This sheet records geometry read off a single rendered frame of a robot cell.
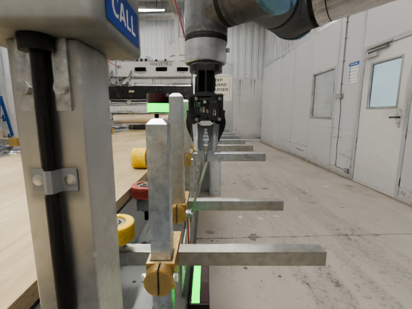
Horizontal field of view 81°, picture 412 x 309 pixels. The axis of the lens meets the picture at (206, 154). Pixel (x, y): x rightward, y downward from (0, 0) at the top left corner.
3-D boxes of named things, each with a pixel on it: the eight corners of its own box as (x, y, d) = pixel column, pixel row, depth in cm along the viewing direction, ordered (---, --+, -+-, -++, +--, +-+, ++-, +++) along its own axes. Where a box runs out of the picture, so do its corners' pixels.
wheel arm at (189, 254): (317, 260, 50) (319, 241, 49) (325, 270, 47) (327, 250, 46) (109, 260, 50) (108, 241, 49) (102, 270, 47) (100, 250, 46)
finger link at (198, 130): (190, 165, 52) (190, 122, 51) (192, 160, 58) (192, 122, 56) (205, 165, 52) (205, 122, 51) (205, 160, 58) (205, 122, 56)
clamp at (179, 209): (189, 205, 78) (189, 190, 77) (186, 224, 65) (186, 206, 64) (172, 205, 78) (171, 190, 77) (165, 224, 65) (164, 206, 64)
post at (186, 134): (190, 221, 98) (189, 100, 90) (190, 224, 94) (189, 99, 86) (182, 221, 98) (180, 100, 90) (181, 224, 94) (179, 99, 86)
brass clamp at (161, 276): (184, 251, 53) (184, 230, 53) (176, 297, 40) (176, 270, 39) (156, 251, 53) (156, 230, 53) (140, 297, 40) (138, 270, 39)
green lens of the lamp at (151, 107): (171, 111, 67) (171, 103, 67) (168, 111, 61) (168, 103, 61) (149, 111, 67) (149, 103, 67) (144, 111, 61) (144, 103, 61)
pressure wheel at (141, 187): (162, 213, 77) (160, 179, 75) (157, 225, 69) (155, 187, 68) (137, 213, 77) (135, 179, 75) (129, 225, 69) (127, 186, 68)
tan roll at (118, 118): (213, 123, 329) (213, 114, 327) (213, 123, 317) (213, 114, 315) (108, 123, 330) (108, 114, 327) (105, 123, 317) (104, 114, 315)
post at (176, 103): (186, 256, 73) (183, 94, 65) (184, 263, 70) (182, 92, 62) (174, 256, 73) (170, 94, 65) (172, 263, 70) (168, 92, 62)
